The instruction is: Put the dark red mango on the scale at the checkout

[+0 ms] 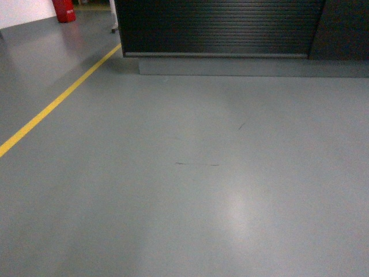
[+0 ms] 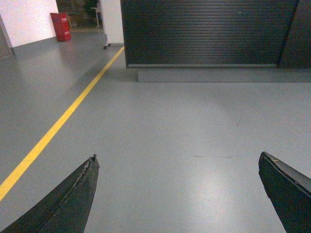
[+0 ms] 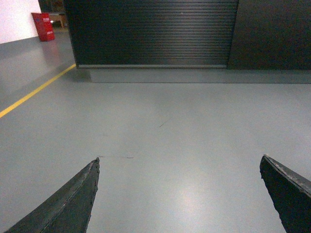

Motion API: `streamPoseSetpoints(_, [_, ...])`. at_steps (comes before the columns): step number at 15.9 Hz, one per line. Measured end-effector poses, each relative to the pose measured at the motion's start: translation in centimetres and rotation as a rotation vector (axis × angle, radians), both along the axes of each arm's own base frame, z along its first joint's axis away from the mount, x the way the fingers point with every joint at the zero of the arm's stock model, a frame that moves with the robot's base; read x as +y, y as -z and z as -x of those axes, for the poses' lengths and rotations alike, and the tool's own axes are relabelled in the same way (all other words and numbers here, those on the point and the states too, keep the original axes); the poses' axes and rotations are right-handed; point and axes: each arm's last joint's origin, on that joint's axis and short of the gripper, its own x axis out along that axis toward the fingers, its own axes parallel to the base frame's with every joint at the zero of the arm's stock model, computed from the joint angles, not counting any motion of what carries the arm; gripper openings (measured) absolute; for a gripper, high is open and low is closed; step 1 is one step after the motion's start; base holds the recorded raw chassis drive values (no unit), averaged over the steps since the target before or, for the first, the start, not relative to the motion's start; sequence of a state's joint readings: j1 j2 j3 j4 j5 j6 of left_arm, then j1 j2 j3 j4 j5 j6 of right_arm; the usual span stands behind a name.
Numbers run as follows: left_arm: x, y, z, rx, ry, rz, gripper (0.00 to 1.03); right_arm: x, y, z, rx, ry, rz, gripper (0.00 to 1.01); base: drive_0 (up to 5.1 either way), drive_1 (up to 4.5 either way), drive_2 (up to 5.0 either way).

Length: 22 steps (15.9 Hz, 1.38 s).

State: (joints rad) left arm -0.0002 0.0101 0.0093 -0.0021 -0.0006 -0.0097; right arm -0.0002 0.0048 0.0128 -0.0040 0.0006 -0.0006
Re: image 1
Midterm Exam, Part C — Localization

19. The black checkout counter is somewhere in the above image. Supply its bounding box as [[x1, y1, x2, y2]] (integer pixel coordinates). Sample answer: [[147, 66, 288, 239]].
[[116, 0, 368, 78]]

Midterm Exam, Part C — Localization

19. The white chair leg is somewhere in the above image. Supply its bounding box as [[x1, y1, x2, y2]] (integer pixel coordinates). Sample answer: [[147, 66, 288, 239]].
[[110, 0, 119, 33]]

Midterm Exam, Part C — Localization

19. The red fire extinguisher box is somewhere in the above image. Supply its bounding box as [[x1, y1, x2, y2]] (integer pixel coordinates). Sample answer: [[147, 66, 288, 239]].
[[52, 0, 76, 23]]

